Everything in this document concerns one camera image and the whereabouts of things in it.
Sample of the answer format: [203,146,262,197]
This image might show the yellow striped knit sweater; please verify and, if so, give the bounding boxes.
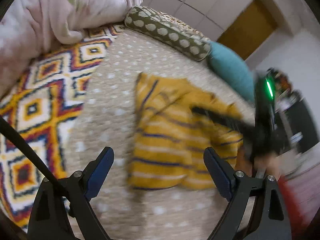
[128,73,252,190]

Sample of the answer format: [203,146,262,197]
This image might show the red sleeve forearm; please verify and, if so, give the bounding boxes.
[277,176,309,239]

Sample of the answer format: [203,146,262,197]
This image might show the person's right hand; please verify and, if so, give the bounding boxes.
[253,152,281,180]

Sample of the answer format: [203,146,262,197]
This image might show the black television screen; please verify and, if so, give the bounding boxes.
[285,98,319,153]

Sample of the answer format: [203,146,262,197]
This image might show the cluttered dark shelf items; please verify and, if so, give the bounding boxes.
[267,68,295,108]

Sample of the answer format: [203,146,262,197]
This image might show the beige heart-patterned quilt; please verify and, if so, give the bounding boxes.
[65,29,254,239]

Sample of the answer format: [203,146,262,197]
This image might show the geometric patterned colourful blanket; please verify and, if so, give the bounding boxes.
[1,24,124,230]

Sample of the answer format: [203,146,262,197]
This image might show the brown wooden door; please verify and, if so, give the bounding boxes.
[217,0,278,60]

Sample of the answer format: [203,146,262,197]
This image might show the white built-in wardrobe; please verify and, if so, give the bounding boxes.
[125,0,263,42]

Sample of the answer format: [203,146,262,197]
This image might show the olive hedgehog-print bolster pillow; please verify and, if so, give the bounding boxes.
[124,6,211,62]

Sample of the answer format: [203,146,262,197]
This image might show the pink floral comforter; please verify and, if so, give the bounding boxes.
[1,0,143,94]

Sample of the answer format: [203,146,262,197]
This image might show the teal corduroy pillow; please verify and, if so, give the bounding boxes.
[207,41,255,103]

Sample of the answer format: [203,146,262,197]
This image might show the black cable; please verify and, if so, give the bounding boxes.
[0,117,68,196]

